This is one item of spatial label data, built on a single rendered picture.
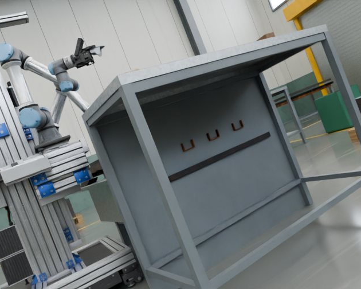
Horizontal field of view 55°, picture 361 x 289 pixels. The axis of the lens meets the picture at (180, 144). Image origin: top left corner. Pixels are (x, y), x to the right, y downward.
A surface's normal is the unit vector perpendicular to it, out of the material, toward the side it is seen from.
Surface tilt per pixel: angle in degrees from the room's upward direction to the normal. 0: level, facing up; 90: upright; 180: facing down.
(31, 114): 97
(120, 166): 90
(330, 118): 90
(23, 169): 90
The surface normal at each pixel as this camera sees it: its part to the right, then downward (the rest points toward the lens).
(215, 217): 0.47, -0.18
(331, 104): -0.78, 0.31
